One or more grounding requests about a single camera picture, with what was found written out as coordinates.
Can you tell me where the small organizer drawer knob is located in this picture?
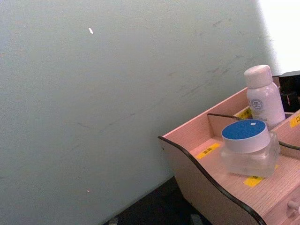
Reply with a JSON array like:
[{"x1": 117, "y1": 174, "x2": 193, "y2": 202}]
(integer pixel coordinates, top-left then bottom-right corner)
[{"x1": 287, "y1": 199, "x2": 300, "y2": 210}]

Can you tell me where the pale wooden desk organizer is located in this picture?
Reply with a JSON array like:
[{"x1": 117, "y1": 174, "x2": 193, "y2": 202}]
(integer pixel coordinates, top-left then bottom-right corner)
[{"x1": 157, "y1": 75, "x2": 300, "y2": 225}]

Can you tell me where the glass jar with blue lid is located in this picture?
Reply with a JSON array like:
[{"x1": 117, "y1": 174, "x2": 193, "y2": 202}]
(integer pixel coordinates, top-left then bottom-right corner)
[{"x1": 220, "y1": 119, "x2": 280, "y2": 178}]

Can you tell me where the black table cloth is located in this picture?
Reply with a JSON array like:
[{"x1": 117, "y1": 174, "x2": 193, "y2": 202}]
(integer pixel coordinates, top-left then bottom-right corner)
[{"x1": 102, "y1": 174, "x2": 211, "y2": 225}]

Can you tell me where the white spray bottle with cap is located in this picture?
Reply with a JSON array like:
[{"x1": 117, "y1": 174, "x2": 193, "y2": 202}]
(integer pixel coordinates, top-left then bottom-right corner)
[{"x1": 244, "y1": 65, "x2": 286, "y2": 131}]

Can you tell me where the black box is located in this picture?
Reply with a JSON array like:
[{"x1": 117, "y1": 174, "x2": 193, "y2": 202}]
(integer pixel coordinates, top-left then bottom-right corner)
[{"x1": 278, "y1": 71, "x2": 300, "y2": 113}]

